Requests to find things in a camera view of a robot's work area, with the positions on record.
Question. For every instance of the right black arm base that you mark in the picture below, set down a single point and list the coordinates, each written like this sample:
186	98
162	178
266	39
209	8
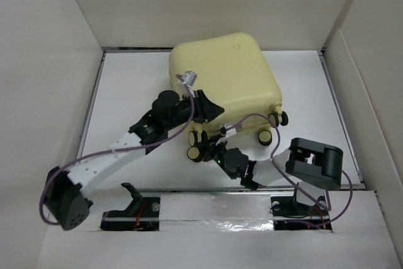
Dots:
290	215

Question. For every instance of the silver aluminium rail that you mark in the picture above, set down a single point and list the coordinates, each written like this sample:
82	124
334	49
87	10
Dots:
115	190

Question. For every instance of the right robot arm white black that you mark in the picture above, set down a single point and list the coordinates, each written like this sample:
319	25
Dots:
312	168

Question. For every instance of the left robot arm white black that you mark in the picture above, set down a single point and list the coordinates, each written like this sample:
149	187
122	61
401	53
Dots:
64	201

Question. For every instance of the yellow hard-shell suitcase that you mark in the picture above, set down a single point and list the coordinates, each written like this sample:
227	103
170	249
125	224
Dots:
234	74

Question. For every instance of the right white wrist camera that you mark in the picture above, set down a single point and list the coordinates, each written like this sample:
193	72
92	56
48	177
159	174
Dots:
229	130

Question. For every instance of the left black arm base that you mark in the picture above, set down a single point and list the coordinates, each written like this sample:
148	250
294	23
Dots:
142	214

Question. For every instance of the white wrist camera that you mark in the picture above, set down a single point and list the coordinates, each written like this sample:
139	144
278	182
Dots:
188	78
229	130

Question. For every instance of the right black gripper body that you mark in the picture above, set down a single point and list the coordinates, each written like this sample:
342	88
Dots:
216	152

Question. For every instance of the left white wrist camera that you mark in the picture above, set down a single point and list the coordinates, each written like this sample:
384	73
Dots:
188	78

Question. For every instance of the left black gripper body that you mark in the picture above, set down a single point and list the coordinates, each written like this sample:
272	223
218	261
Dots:
185	111

